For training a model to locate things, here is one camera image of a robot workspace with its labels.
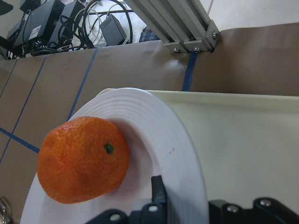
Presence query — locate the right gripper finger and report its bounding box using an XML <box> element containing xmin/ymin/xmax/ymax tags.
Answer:
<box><xmin>150</xmin><ymin>175</ymin><xmax>167</xmax><ymax>209</ymax></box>

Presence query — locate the white round plate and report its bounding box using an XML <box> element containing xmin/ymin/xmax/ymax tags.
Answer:
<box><xmin>21</xmin><ymin>88</ymin><xmax>209</xmax><ymax>224</ymax></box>

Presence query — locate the orange fruit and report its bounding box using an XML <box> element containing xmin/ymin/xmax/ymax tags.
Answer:
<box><xmin>37</xmin><ymin>116</ymin><xmax>130</xmax><ymax>204</ymax></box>

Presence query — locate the cream bear tray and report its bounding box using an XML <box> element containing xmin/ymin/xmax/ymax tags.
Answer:
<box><xmin>97</xmin><ymin>88</ymin><xmax>299</xmax><ymax>224</ymax></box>

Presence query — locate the black power brick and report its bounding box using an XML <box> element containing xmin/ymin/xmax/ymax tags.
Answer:
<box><xmin>100</xmin><ymin>14</ymin><xmax>127</xmax><ymax>46</ymax></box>

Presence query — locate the black computer box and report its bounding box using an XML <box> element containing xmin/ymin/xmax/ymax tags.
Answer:
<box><xmin>7</xmin><ymin>0</ymin><xmax>65</xmax><ymax>54</ymax></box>

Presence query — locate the aluminium frame post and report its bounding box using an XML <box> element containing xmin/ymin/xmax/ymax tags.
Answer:
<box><xmin>125</xmin><ymin>0</ymin><xmax>219</xmax><ymax>53</ymax></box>

